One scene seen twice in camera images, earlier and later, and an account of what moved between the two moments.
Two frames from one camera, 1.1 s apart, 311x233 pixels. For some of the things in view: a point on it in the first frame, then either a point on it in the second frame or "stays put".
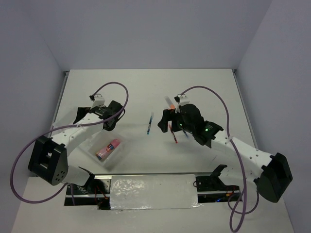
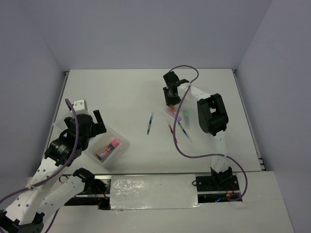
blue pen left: (152, 114) stays put
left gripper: (81, 112) to (98, 127)
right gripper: (169, 114) to (169, 101)
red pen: (173, 134) stays put
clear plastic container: (105, 148) stays put
